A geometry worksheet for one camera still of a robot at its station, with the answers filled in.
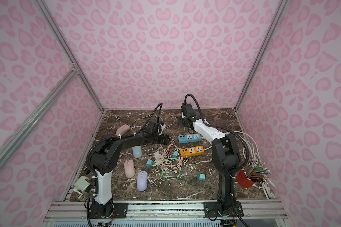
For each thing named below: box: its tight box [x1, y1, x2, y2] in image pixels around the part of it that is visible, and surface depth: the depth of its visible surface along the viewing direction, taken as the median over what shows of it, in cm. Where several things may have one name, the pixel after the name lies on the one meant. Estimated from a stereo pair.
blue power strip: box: [178, 133, 202, 144], surface depth 101 cm
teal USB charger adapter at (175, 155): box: [171, 150, 179, 159], surface depth 92 cm
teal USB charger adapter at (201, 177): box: [197, 173, 207, 181], surface depth 82 cm
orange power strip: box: [179, 145, 205, 158], surface depth 94 cm
